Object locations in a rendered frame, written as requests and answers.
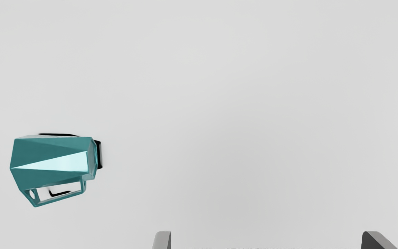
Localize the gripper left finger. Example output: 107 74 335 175
152 231 172 249

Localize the teal faceted mug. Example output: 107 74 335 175
9 135 98 208

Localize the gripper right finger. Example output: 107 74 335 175
361 231 398 249

